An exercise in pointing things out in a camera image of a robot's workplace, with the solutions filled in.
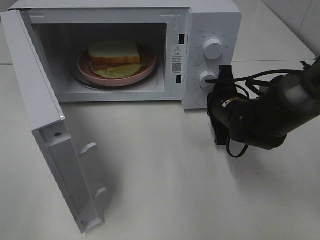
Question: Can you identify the white timer knob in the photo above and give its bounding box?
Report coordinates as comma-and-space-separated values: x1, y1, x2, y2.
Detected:
199, 70, 217, 89

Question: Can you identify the pink round plate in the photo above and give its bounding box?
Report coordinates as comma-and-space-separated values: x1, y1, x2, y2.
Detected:
77, 44, 157, 88

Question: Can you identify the glass microwave turntable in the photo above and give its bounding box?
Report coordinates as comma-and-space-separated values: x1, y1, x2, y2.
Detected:
68, 68, 159, 91

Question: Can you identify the round white door button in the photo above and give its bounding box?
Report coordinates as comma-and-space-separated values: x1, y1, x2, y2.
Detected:
196, 94, 208, 108

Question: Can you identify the white microwave oven body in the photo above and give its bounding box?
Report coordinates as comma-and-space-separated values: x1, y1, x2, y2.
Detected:
6, 0, 242, 109

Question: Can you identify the upper white power knob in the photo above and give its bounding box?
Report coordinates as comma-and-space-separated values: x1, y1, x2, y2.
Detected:
202, 36, 224, 60

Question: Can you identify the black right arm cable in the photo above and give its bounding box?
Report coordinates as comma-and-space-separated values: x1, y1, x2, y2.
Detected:
204, 61, 308, 158

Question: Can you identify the white microwave door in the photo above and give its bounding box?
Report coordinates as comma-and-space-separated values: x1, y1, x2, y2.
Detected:
0, 10, 102, 233

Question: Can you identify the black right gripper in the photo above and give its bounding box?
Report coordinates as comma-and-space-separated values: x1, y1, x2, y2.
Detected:
207, 65, 250, 146

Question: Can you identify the toast sandwich with cheese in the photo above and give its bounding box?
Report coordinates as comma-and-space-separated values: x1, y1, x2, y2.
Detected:
87, 39, 148, 79

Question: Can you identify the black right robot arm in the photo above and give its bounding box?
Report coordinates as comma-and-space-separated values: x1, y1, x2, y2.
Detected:
207, 60, 320, 156

